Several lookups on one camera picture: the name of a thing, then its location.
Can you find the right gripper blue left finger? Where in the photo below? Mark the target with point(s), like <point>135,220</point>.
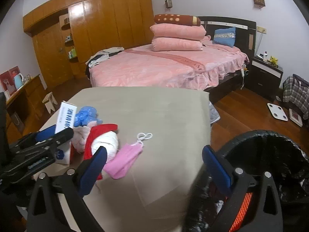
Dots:
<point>45,212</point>

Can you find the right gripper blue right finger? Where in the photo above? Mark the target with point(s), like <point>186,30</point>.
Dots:
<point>264,212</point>

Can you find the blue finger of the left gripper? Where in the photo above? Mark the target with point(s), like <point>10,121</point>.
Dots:
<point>49,145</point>
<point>32,138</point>

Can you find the white medicine box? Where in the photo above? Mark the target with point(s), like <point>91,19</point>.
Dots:
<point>66,118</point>

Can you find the orange mesh net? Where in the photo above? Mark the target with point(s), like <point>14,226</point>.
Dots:
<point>242,212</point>

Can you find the blue plastic bag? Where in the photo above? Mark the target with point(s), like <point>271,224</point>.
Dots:
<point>86,115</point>

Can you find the red cloth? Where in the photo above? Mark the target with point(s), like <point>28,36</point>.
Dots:
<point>95,132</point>

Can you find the pink face mask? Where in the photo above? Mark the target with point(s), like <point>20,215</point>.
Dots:
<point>126,157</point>

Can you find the white plastic bag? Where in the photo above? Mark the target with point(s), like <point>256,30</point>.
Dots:
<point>109,141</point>

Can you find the grey pink sock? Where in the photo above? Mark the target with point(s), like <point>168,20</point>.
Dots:
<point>80,136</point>

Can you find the black-lined trash bin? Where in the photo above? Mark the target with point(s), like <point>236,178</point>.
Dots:
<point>256,152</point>

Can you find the small white stool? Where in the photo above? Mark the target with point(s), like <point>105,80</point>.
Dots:
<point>49,101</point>

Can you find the wooden side cabinet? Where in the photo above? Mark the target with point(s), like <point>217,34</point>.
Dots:
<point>25,110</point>

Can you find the blue electric kettle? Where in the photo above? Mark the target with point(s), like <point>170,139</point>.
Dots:
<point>18,80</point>

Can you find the clothes pile on bed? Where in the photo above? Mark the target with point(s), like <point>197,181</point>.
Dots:
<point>101,56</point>

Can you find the wooden wardrobe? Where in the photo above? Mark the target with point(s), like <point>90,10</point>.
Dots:
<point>65,33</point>

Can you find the white bathroom scale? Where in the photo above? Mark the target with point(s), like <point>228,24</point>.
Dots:
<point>277,112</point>

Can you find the plaid clothes pile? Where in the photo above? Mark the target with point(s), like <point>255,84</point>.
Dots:
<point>295,90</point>

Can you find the dark nightstand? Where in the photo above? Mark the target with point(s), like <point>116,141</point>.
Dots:
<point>264,78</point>

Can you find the lower pink folded quilt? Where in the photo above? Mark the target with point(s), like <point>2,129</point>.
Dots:
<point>175,44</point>

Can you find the yellow plush toy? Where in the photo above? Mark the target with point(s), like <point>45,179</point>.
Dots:
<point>273,61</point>

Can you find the pink covered bed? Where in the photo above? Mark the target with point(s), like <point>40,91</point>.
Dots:
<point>215,69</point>

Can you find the white lotion bottle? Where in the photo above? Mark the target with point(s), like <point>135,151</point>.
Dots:
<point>265,57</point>

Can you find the brown dotted bolster pillow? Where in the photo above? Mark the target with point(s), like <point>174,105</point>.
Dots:
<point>177,19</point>

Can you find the blue cushion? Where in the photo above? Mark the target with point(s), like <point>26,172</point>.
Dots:
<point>226,37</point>

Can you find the left wall lamp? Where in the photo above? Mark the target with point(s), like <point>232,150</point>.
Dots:
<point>168,4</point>

